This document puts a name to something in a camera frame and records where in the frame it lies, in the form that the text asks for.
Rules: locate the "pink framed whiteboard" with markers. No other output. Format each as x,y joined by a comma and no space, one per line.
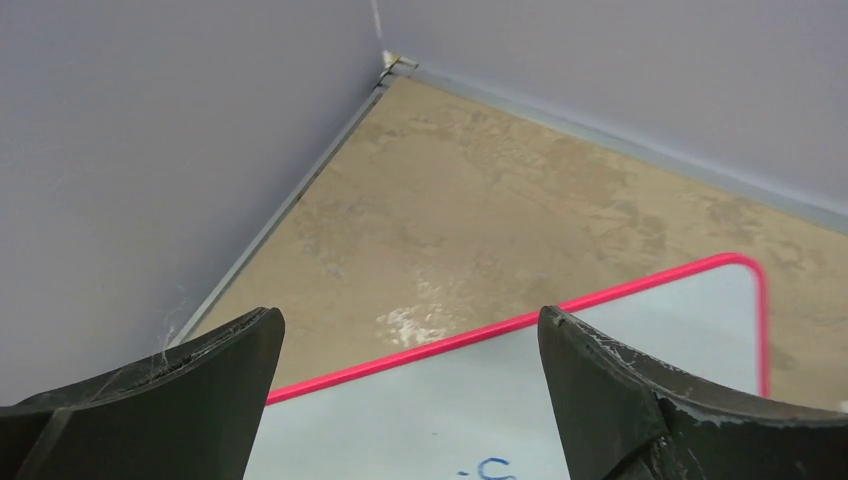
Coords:
476,405

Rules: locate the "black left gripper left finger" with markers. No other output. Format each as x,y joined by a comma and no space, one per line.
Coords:
188,412

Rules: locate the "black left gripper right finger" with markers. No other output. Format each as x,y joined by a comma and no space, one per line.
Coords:
623,414

